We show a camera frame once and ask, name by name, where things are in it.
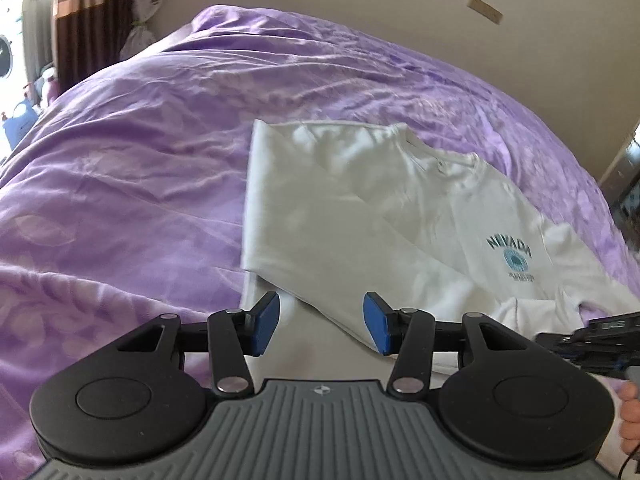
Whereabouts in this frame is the purple bottle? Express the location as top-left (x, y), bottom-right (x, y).
top-left (42, 76), bottom-right (61, 104)

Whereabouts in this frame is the person's right hand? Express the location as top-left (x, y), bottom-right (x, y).
top-left (618, 382), bottom-right (640, 456)

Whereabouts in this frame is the wooden door frame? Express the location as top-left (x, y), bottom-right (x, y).
top-left (598, 136), bottom-right (639, 214)

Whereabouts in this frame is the beige wall switch plate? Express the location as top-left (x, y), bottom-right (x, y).
top-left (468, 0), bottom-right (503, 25)

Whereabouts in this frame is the white washing machine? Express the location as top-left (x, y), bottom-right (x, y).
top-left (0, 0), bottom-right (28, 116)

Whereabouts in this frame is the white Nevada sweatshirt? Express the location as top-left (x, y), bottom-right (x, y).
top-left (242, 122), bottom-right (639, 379)

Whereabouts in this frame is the purple floral bed cover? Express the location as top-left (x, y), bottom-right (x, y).
top-left (1, 6), bottom-right (639, 479)

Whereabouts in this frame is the brown striped curtain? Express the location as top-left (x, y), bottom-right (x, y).
top-left (53, 0), bottom-right (134, 91)

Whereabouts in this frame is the blue detergent bottle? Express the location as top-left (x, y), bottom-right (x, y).
top-left (2, 99), bottom-right (38, 150)

